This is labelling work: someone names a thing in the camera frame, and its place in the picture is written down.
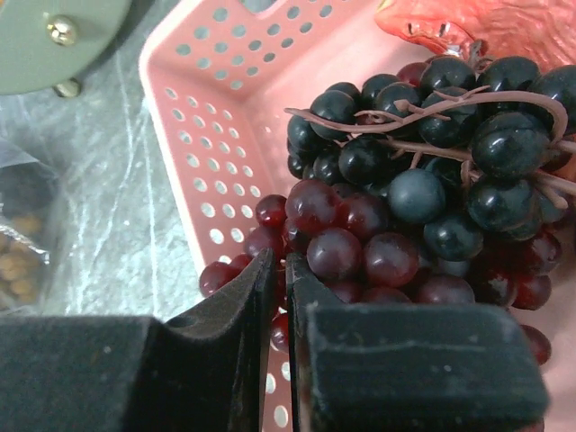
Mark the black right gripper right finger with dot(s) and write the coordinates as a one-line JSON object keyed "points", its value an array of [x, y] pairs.
{"points": [[406, 366]]}

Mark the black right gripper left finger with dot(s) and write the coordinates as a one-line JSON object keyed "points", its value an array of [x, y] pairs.
{"points": [[202, 370]]}

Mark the fake purple grape bunch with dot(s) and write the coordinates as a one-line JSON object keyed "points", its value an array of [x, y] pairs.
{"points": [[377, 225]]}

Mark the blue zip top bag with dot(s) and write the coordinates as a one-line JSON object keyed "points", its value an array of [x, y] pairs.
{"points": [[29, 189]]}

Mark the pink perforated plastic basket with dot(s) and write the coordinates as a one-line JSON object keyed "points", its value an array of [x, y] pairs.
{"points": [[219, 80]]}

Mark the fake watermelon slice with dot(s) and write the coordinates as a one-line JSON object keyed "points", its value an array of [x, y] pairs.
{"points": [[543, 31]]}

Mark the fake dark blue grape bunch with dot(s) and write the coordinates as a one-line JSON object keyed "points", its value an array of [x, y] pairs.
{"points": [[501, 116]]}

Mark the fake brown longan bunch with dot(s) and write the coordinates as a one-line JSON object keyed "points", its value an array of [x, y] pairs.
{"points": [[22, 260]]}

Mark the round mini drawer cabinet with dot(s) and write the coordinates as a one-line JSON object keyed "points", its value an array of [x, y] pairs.
{"points": [[44, 43]]}

